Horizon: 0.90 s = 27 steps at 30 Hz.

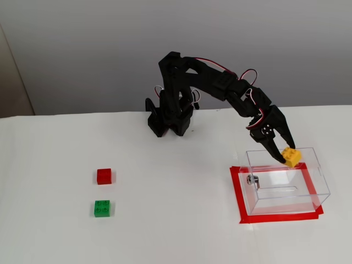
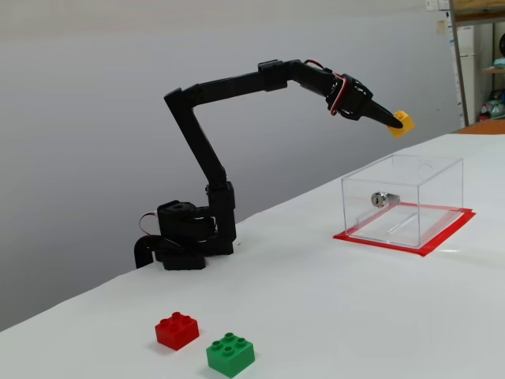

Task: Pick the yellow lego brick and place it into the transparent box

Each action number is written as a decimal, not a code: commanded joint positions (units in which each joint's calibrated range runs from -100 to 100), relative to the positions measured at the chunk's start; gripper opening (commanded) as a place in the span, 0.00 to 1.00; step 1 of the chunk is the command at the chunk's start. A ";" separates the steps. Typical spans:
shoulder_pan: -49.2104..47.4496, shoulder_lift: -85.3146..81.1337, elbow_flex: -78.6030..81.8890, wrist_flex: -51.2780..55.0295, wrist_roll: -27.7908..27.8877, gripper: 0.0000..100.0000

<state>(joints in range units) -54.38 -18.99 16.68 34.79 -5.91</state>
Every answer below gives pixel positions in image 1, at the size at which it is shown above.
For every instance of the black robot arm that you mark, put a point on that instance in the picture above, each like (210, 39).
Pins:
(211, 77)

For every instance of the silver cam lock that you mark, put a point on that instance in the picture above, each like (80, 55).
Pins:
(253, 181)

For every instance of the red lego brick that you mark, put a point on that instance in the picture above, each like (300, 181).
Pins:
(104, 176)

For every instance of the transparent plastic box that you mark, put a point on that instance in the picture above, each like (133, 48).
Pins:
(286, 200)

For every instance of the green lego brick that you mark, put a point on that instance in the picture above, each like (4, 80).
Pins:
(102, 209)

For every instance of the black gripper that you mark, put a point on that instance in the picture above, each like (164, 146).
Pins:
(264, 136)

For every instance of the black table clamp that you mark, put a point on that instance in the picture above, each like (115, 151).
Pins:
(151, 121)

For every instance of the red tape rectangle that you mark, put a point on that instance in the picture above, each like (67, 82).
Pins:
(277, 217)

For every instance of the yellow lego brick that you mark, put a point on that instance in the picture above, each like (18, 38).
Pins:
(292, 157)

